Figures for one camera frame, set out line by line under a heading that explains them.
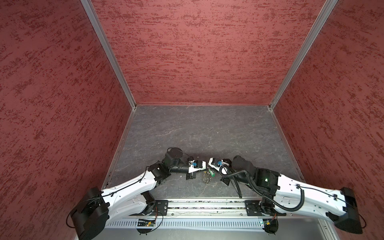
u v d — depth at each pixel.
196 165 0.59
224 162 0.62
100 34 0.80
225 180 0.61
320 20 0.76
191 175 0.64
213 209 0.76
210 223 0.71
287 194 0.49
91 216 0.40
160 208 0.74
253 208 0.74
